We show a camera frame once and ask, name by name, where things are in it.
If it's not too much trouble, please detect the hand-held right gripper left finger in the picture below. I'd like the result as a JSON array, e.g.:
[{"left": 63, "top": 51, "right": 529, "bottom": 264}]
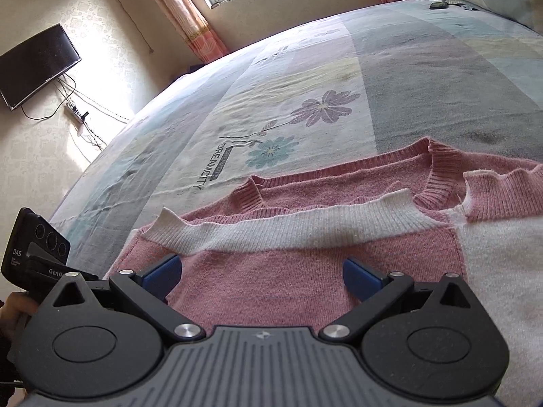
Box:
[{"left": 52, "top": 253, "right": 205, "bottom": 342}]

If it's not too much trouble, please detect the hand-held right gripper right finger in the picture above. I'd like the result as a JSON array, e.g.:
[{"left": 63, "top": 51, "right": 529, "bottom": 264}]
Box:
[{"left": 318, "top": 256, "right": 474, "bottom": 342}]

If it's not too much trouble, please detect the pink and white knit sweater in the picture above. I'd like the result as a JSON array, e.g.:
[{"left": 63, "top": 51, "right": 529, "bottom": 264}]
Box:
[{"left": 104, "top": 136, "right": 543, "bottom": 407}]

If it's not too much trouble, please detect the person's left hand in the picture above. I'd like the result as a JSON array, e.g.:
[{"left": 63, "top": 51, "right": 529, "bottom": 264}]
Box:
[{"left": 0, "top": 291, "right": 38, "bottom": 341}]

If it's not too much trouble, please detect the white power strip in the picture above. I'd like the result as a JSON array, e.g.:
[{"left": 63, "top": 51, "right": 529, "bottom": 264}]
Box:
[{"left": 64, "top": 104, "right": 89, "bottom": 126}]

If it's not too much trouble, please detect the black cables bundle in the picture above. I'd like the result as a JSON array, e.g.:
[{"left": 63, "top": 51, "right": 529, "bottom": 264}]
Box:
[{"left": 21, "top": 72, "right": 130, "bottom": 152}]

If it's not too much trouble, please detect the black wall television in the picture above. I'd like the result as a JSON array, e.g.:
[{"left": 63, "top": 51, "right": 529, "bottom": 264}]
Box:
[{"left": 0, "top": 24, "right": 82, "bottom": 112}]

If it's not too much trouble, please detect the thin wall cord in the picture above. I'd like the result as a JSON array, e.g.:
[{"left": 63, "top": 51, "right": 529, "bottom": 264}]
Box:
[{"left": 102, "top": 0, "right": 154, "bottom": 54}]

